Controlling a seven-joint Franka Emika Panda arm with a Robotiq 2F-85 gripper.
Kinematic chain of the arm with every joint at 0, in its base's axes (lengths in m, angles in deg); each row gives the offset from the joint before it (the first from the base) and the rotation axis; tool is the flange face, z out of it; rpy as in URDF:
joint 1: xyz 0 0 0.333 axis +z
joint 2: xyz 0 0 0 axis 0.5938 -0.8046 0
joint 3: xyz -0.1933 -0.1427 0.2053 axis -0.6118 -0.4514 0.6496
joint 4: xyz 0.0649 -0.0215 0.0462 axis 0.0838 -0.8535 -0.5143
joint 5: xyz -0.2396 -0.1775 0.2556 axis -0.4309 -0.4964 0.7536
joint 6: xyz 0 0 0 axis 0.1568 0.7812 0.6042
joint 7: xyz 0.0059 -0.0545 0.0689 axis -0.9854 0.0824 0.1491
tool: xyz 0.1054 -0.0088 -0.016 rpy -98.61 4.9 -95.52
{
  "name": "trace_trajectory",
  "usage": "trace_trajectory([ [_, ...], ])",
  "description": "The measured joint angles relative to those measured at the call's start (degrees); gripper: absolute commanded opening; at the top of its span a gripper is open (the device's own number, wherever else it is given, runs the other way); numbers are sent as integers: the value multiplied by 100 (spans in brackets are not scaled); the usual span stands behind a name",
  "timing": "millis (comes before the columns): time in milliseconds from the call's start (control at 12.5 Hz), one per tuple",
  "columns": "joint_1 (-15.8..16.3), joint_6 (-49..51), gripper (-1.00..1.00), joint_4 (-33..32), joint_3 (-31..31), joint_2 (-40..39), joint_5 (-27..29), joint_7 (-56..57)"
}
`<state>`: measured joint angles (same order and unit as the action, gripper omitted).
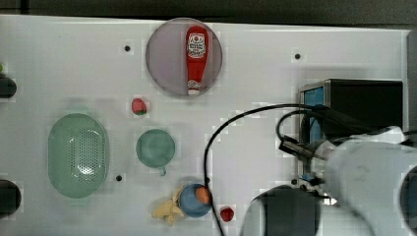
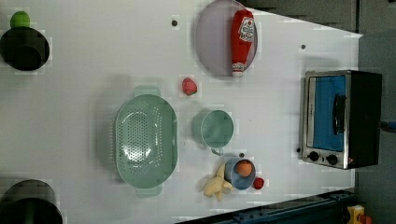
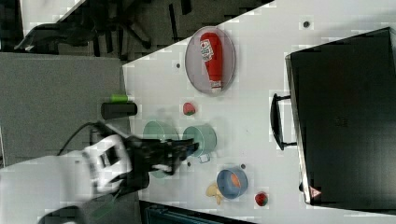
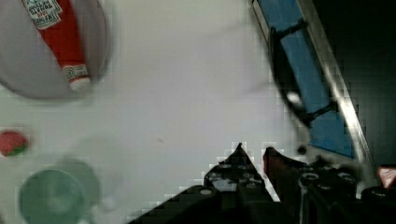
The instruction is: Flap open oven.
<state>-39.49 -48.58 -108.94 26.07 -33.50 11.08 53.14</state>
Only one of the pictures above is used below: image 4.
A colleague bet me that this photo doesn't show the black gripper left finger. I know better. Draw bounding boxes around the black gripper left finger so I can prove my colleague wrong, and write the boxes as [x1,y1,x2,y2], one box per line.
[204,143,273,202]

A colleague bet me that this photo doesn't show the grey round plate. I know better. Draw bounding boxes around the grey round plate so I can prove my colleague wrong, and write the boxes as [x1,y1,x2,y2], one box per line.
[0,0,110,99]

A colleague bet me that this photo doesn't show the green metal cup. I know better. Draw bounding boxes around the green metal cup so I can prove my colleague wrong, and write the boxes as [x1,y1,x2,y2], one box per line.
[18,158,118,224]

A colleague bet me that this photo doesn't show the pink toy strawberry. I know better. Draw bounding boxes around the pink toy strawberry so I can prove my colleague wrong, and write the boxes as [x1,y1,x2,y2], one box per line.
[0,131,29,157]

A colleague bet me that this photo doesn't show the red ketchup bottle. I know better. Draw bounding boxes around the red ketchup bottle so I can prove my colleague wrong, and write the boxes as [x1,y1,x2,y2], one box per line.
[21,0,91,92]

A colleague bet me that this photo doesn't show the black toaster oven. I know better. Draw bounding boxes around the black toaster oven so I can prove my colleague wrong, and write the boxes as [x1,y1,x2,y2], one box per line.
[248,0,395,189]

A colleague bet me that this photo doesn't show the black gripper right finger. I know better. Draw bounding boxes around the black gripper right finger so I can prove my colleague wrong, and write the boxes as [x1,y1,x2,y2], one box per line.
[262,147,308,218]

